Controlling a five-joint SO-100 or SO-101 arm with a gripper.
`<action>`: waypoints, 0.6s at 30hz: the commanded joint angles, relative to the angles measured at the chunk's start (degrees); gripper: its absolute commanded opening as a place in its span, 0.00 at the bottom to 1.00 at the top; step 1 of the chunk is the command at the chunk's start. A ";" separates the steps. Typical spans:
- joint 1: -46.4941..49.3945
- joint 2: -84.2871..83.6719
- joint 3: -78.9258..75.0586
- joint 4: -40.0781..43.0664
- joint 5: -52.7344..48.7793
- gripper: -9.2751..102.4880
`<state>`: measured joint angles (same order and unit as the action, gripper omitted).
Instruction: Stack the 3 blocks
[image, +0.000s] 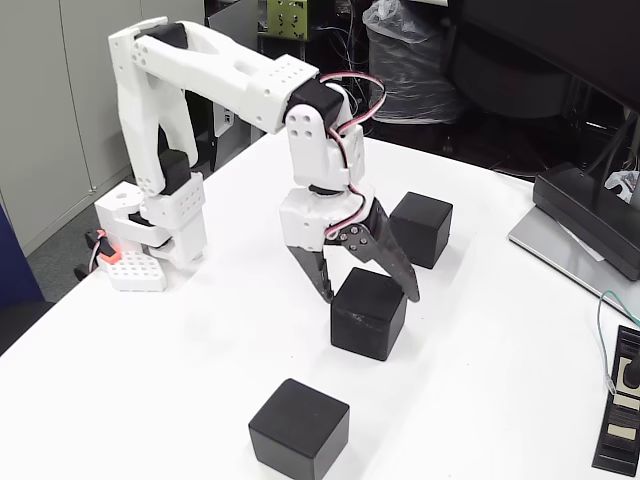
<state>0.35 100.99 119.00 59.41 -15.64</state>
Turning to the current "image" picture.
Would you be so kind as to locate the black cube block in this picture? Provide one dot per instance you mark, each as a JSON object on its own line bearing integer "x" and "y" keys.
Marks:
{"x": 367, "y": 320}
{"x": 425, "y": 232}
{"x": 297, "y": 432}

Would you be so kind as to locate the silver computer tower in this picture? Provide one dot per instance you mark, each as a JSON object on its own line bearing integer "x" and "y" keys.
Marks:
{"x": 235, "y": 20}

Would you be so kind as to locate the blue partition panel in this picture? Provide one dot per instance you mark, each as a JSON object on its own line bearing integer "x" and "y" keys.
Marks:
{"x": 15, "y": 265}

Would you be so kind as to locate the black computer monitor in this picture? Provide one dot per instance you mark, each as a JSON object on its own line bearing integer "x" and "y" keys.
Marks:
{"x": 550, "y": 30}

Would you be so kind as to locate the black power plug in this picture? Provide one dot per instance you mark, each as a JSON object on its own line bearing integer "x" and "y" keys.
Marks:
{"x": 634, "y": 375}

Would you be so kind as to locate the crumpled white plastic wrapper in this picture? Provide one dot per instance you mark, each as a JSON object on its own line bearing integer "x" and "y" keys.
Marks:
{"x": 622, "y": 182}

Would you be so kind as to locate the bin with clear plastic bag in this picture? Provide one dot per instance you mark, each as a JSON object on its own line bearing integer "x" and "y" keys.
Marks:
{"x": 415, "y": 60}

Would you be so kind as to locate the silver monitor stand base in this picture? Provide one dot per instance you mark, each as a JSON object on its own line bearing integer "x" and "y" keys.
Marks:
{"x": 555, "y": 250}

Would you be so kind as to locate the grey metal cabinet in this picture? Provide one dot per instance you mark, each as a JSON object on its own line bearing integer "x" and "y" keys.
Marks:
{"x": 30, "y": 75}

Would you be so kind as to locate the green perforated board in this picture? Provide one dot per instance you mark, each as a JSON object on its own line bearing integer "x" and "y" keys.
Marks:
{"x": 287, "y": 17}

